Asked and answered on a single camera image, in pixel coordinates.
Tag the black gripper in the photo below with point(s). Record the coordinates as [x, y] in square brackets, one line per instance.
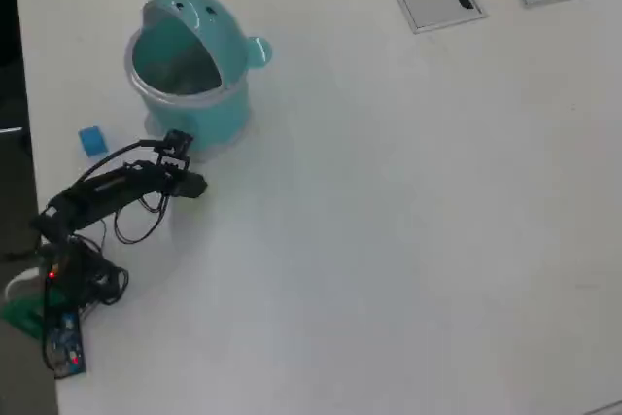
[172, 174]

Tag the blue lego block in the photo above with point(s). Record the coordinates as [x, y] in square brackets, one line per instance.
[91, 142]

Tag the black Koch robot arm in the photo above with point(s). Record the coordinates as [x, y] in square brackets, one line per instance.
[97, 191]

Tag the teal whale-shaped bin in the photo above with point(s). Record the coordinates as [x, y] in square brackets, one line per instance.
[209, 104]

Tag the blue controller circuit board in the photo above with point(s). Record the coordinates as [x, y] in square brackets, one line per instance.
[68, 347]

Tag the green table clamp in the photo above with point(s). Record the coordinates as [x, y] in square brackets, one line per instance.
[22, 315]

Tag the small wrist camera box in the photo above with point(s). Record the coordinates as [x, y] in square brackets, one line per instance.
[178, 140]

